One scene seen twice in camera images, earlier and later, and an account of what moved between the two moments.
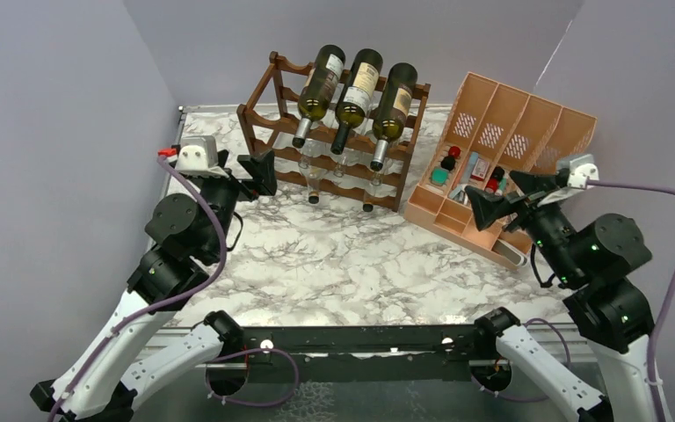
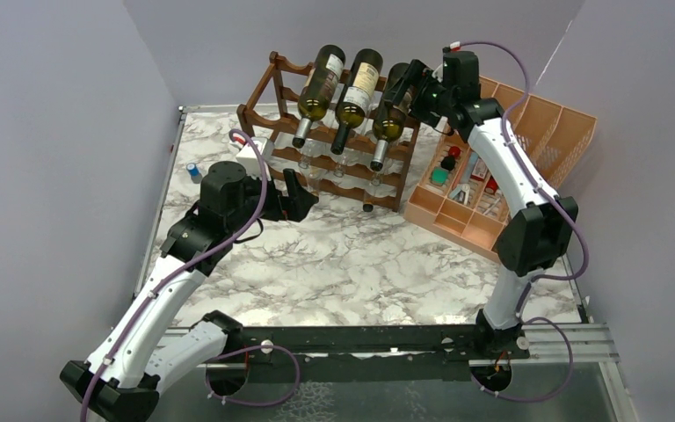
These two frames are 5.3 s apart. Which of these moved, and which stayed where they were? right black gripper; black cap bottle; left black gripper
Moved: right black gripper; left black gripper
Stayed: black cap bottle
